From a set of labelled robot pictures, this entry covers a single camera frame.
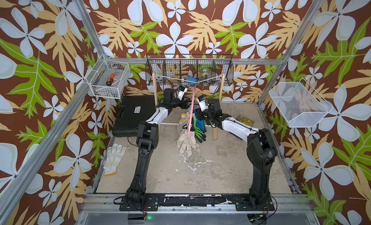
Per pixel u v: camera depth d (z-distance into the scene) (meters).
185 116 0.91
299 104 0.82
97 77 0.82
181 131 0.89
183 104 0.91
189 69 0.96
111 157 0.91
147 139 0.66
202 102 0.83
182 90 0.91
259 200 0.63
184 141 0.93
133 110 1.05
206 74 0.91
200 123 0.97
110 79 0.80
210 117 0.75
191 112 0.74
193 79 0.99
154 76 0.72
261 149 0.52
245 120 1.05
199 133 0.97
